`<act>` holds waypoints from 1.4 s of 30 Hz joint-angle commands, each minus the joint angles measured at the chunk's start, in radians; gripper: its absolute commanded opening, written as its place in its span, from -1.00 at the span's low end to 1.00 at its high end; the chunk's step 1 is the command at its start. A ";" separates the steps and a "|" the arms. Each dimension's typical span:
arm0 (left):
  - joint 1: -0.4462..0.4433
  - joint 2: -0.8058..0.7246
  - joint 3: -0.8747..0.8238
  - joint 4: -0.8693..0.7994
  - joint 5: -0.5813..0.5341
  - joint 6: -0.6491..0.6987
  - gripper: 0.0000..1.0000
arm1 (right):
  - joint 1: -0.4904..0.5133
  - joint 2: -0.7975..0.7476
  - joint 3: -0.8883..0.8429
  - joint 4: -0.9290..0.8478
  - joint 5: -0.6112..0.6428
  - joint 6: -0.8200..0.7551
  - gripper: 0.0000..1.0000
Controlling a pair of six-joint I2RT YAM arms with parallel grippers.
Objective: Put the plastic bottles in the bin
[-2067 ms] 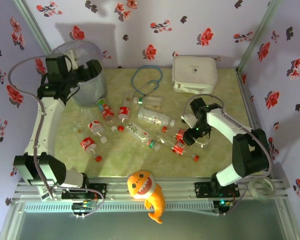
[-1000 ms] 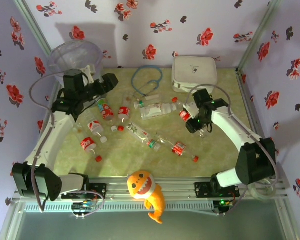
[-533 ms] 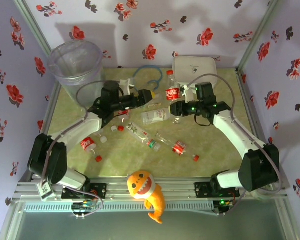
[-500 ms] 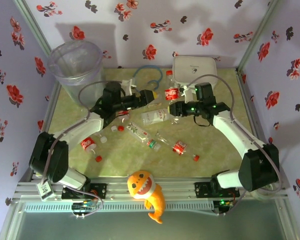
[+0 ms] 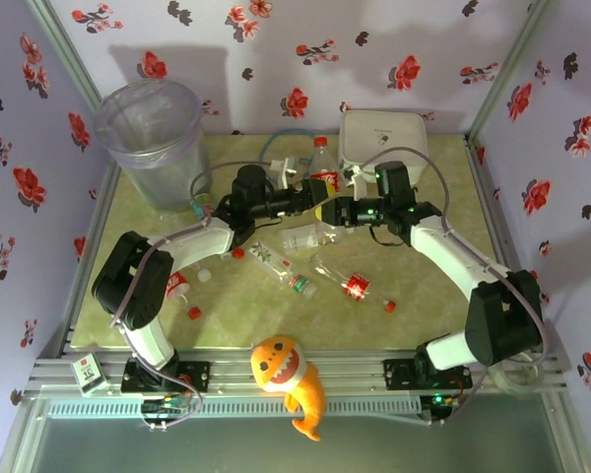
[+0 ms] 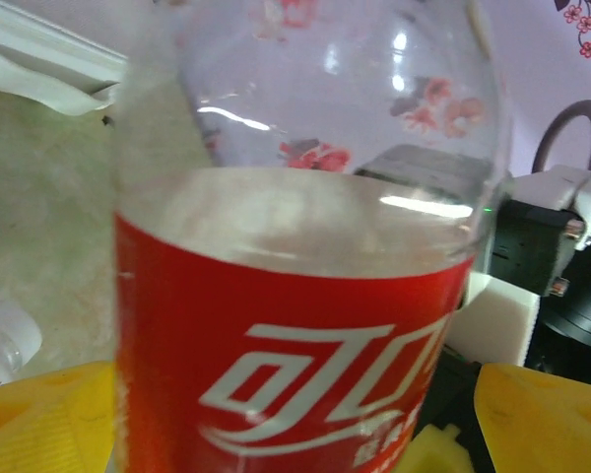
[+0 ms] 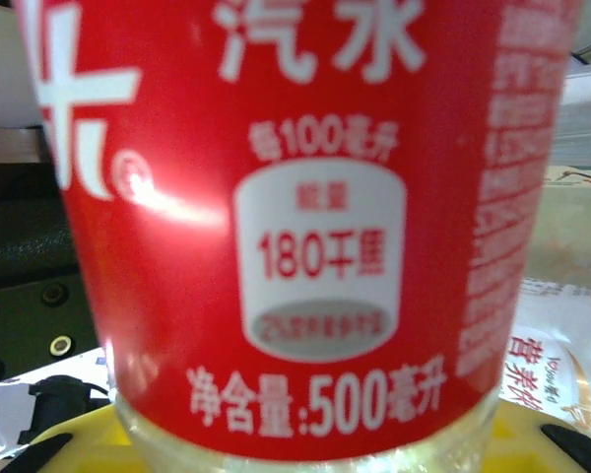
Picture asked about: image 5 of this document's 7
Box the blue stethoscope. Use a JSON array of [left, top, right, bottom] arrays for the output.
[[259, 127, 326, 171]]

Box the small clear plastic bottle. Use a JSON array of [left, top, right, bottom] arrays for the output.
[[314, 220, 349, 248]]

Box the aluminium rail bed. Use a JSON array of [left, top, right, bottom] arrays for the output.
[[23, 350, 570, 401]]

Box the clear bottle white green label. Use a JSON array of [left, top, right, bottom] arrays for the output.
[[248, 239, 319, 301]]

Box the aluminium corner post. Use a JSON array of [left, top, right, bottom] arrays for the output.
[[465, 0, 558, 144], [26, 0, 104, 117]]

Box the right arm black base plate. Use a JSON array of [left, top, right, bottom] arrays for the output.
[[382, 358, 474, 391]]

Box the orange shark plush toy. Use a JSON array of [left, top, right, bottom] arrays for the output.
[[249, 334, 328, 442]]

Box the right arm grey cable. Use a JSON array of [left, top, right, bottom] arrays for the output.
[[357, 149, 551, 428]]

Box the uncapped cola bottle red label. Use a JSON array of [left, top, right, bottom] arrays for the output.
[[168, 269, 192, 303]]

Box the grey slotted cable duct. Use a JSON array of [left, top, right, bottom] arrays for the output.
[[45, 396, 421, 421]]

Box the left aluminium corner post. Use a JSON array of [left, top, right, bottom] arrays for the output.
[[26, 0, 104, 117]]

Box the white label card red logo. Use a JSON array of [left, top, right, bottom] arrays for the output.
[[71, 353, 108, 396]]

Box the capped cola bottle red label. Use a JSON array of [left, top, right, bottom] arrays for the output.
[[306, 135, 347, 198], [308, 255, 398, 315]]

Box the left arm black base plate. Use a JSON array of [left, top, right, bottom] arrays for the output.
[[120, 358, 213, 395]]

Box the left arm grey cable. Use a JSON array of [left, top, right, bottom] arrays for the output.
[[108, 162, 240, 433]]

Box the right aluminium corner post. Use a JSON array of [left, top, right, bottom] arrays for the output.
[[465, 0, 558, 144]]

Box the aluminium side rail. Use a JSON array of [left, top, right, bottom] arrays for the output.
[[465, 135, 523, 282], [38, 162, 122, 359]]

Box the clear plastic bag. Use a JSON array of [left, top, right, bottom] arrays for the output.
[[279, 225, 322, 256]]

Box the transparent plastic bin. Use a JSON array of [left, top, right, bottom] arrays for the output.
[[94, 78, 213, 214]]

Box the right aluminium side rail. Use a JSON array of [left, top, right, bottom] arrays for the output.
[[465, 135, 523, 282]]

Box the white zippered case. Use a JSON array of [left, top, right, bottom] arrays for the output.
[[337, 108, 430, 186]]

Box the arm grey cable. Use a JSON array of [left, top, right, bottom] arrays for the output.
[[108, 162, 240, 433], [357, 149, 551, 428]]

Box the left aluminium side rail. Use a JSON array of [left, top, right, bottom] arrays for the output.
[[38, 162, 122, 359]]

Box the clear tape roll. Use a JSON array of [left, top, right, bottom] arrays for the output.
[[491, 364, 544, 396]]

